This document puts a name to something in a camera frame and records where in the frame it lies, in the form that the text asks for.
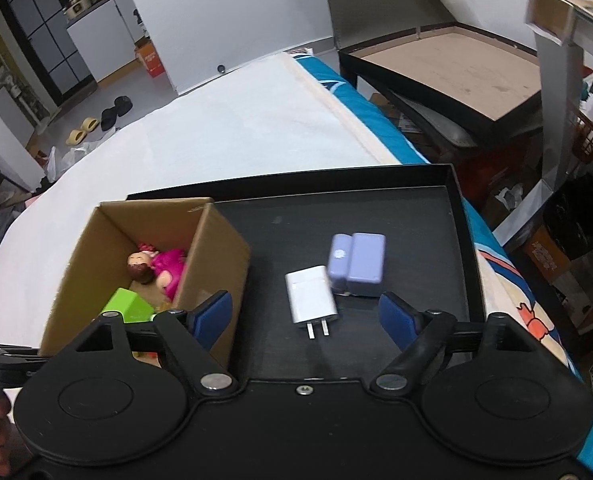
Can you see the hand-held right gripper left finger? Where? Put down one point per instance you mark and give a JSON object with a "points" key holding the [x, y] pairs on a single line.
{"points": [[214, 317]]}

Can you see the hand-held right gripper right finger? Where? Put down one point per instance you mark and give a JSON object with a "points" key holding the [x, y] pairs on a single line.
{"points": [[396, 320]]}

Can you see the purple rectangular box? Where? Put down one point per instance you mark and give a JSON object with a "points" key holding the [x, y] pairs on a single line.
{"points": [[364, 265]]}

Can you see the pink dress doll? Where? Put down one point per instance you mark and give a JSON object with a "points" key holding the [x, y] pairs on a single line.
{"points": [[172, 264]]}

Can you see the black shallow tray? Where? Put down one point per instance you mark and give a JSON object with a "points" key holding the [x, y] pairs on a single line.
{"points": [[416, 240]]}

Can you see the green toy block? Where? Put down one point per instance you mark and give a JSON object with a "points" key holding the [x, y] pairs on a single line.
{"points": [[126, 305]]}

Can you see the brown-haired doll head figurine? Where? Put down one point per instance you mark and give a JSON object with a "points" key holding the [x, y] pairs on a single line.
{"points": [[140, 266]]}

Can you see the white wall charger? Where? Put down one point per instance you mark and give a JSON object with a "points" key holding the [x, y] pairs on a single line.
{"points": [[309, 295]]}

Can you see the brown printed carton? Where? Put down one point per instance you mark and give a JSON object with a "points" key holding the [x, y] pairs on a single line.
{"points": [[546, 252]]}

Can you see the blue printed bedsheet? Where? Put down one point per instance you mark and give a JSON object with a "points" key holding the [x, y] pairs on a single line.
{"points": [[376, 125]]}

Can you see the clear plastic bag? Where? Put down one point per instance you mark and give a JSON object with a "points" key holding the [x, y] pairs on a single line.
{"points": [[61, 162]]}

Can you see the black slipper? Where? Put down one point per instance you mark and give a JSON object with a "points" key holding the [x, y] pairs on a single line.
{"points": [[123, 104], [110, 117]]}

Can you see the yellow slipper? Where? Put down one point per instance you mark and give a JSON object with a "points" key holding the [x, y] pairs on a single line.
{"points": [[90, 124], [75, 136]]}

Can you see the orange cardboard box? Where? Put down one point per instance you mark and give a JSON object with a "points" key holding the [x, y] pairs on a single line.
{"points": [[151, 60]]}

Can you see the dark glass door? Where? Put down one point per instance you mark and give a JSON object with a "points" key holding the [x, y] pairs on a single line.
{"points": [[41, 35]]}

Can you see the white shelf frame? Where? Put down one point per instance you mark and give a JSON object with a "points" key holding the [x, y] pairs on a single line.
{"points": [[556, 110]]}

